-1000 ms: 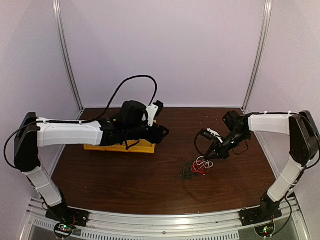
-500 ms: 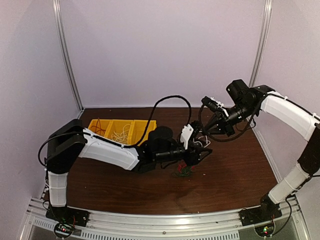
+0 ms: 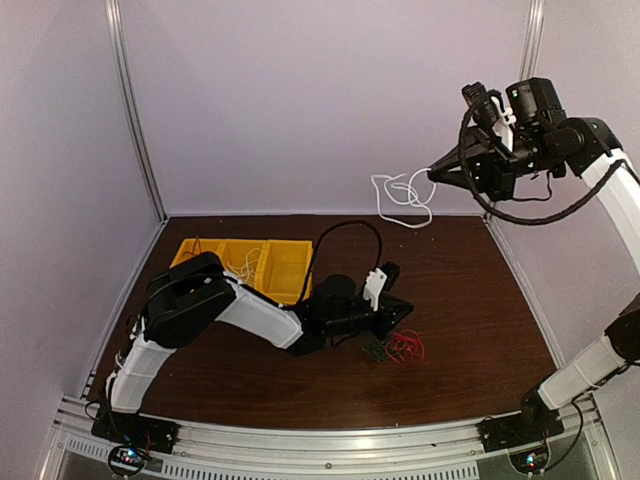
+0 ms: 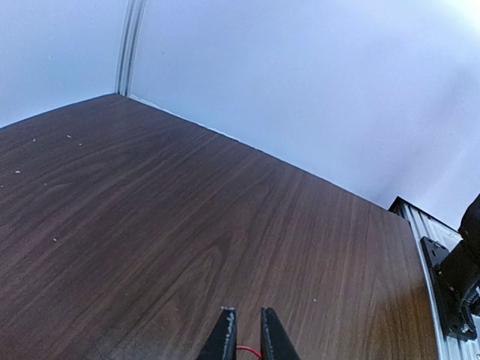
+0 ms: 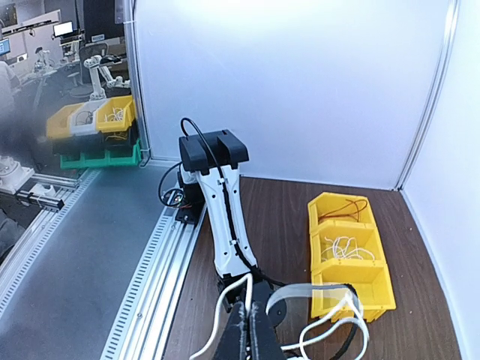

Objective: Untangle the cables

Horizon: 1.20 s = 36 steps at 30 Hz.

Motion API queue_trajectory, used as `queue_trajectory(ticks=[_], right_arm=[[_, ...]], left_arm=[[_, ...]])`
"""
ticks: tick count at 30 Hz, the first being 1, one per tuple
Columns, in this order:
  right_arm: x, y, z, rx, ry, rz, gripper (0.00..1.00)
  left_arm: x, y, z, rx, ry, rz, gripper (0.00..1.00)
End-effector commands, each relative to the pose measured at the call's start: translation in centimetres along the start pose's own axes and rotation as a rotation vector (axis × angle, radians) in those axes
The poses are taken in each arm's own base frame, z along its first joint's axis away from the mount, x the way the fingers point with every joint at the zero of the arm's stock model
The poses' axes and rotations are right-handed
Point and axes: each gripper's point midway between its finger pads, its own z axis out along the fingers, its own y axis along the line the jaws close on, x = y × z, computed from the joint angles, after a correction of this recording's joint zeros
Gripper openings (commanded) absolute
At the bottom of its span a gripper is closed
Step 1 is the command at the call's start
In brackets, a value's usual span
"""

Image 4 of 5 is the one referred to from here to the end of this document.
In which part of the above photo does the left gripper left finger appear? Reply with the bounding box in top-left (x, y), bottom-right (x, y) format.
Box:
top-left (196, 307), bottom-right (237, 360)

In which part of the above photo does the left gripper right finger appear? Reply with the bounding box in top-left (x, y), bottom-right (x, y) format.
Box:
top-left (260, 307), bottom-right (299, 360)

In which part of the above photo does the front aluminium rail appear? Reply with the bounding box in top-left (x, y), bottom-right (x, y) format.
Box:
top-left (389, 197), bottom-right (479, 359)

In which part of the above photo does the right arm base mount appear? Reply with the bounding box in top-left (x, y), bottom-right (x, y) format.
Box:
top-left (420, 236), bottom-right (479, 341)

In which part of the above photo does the right aluminium frame post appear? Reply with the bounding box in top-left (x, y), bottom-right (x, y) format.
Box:
top-left (115, 0), bottom-right (146, 97)

